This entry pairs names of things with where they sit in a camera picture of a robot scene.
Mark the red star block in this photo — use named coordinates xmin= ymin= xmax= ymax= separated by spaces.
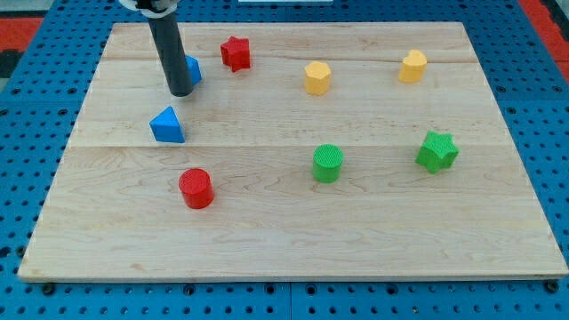
xmin=220 ymin=36 xmax=251 ymax=72

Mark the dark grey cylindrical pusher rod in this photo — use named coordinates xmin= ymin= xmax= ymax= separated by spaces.
xmin=148 ymin=12 xmax=193 ymax=97

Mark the green star block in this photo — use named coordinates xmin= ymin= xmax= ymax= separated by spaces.
xmin=415 ymin=131 xmax=460 ymax=174

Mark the green cylinder block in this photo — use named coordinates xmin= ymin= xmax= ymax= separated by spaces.
xmin=312 ymin=144 xmax=343 ymax=183

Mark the light wooden board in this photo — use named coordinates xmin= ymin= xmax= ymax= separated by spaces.
xmin=19 ymin=22 xmax=568 ymax=283

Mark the blue triangle block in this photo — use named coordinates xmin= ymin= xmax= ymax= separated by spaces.
xmin=149 ymin=106 xmax=185 ymax=143

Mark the yellow heart block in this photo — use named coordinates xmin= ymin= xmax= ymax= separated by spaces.
xmin=398 ymin=50 xmax=428 ymax=83

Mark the blue cube block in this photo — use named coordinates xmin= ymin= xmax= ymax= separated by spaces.
xmin=186 ymin=55 xmax=202 ymax=85

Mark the white rod mount collar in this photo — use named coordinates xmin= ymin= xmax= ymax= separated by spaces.
xmin=118 ymin=0 xmax=180 ymax=19

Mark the yellow hexagon block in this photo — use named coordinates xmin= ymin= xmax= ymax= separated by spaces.
xmin=304 ymin=61 xmax=332 ymax=95

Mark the red cylinder block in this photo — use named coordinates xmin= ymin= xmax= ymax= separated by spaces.
xmin=179 ymin=168 xmax=214 ymax=209

